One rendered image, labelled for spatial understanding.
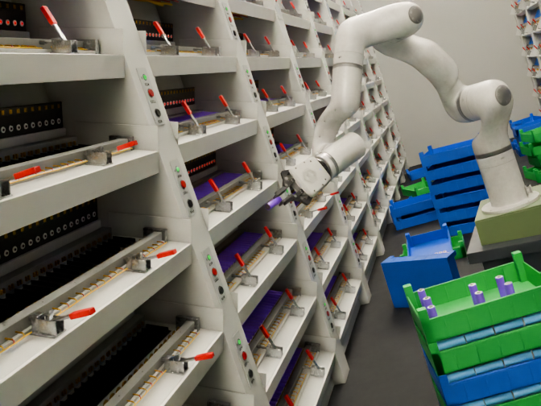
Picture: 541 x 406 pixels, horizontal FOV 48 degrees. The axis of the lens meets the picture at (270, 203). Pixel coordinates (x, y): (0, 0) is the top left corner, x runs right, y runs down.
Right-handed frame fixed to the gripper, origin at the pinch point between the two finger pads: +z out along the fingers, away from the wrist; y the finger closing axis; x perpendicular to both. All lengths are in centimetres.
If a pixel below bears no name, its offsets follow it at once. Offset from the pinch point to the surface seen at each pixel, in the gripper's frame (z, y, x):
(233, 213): 20.2, -2.5, -10.8
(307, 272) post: -6.0, 21.0, 29.8
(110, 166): 50, -16, -48
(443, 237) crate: -105, 50, 90
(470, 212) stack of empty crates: -138, 52, 101
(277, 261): 8.9, 12.9, 10.4
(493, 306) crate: -3, 51, -36
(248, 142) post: -11.6, -22.3, 16.3
